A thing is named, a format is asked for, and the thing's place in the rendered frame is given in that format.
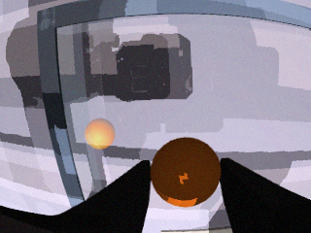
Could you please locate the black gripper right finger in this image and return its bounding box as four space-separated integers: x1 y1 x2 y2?
221 158 311 233

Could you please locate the low clear glass wall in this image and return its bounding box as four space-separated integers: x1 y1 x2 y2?
57 15 311 199

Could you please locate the translucent orange ball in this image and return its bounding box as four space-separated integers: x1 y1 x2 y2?
86 117 116 149

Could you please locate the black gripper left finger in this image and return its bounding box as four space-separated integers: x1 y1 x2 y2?
0 160 152 233

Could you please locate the brown ball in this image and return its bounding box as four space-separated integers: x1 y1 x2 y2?
151 137 222 207

